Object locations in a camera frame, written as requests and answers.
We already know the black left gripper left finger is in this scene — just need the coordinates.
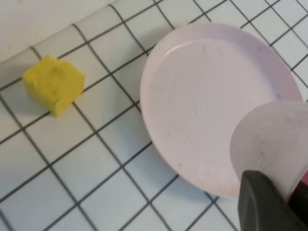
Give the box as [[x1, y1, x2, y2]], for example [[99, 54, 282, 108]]
[[237, 169, 308, 231]]

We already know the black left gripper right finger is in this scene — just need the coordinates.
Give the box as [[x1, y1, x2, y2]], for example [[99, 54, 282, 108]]
[[288, 169, 308, 223]]

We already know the pale pink plastic cup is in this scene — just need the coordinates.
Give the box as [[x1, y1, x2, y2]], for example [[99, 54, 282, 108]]
[[229, 100, 308, 205]]

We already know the pale pink plastic plate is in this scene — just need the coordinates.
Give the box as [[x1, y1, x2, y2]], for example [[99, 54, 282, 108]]
[[139, 22, 304, 199]]

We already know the white black-grid table mat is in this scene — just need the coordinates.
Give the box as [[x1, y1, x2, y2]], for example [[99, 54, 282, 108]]
[[0, 0, 308, 231]]

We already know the yellow foam block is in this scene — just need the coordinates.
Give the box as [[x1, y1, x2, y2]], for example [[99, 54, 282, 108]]
[[22, 54, 86, 118]]

